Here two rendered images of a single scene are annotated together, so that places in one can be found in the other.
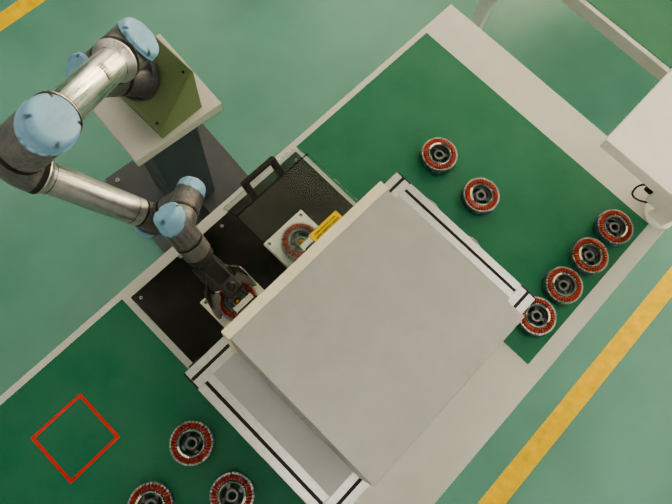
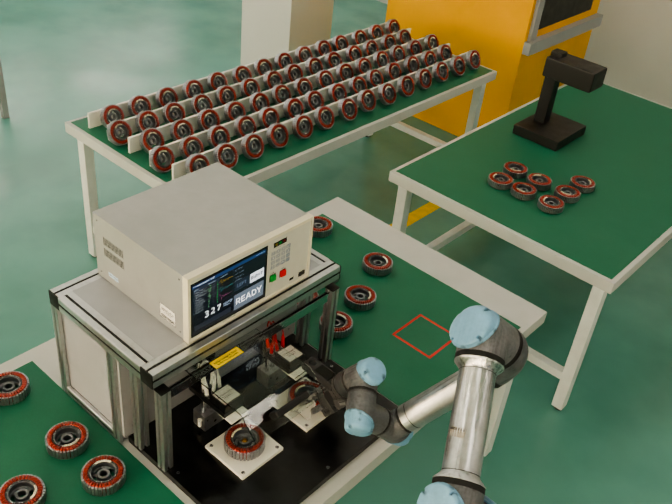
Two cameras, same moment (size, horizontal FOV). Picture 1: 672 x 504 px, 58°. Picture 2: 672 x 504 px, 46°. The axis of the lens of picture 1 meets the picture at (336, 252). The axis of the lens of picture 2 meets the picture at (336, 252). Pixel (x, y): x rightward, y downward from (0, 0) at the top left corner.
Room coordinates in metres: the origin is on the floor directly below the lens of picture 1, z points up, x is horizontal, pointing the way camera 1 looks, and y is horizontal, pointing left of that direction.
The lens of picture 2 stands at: (1.93, 0.52, 2.48)
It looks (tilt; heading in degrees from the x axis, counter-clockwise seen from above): 35 degrees down; 189
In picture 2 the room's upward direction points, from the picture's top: 7 degrees clockwise
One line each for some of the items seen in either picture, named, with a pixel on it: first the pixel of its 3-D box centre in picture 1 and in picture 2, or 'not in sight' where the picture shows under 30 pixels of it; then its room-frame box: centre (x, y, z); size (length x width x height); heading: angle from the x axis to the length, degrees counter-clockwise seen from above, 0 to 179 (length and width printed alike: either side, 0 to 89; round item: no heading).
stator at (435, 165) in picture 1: (438, 155); not in sight; (0.91, -0.23, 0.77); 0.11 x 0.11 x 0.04
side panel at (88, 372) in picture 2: not in sight; (90, 371); (0.49, -0.35, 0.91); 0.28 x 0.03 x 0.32; 61
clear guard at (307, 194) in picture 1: (303, 217); (247, 376); (0.50, 0.10, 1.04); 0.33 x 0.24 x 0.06; 61
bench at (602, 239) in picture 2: not in sight; (574, 220); (-1.76, 1.15, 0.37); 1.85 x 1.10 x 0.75; 151
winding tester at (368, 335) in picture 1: (369, 331); (204, 245); (0.24, -0.11, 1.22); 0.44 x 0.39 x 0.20; 151
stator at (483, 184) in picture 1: (480, 196); (22, 495); (0.82, -0.38, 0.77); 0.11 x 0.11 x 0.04
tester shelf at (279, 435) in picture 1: (365, 336); (201, 283); (0.25, -0.12, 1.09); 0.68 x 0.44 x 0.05; 151
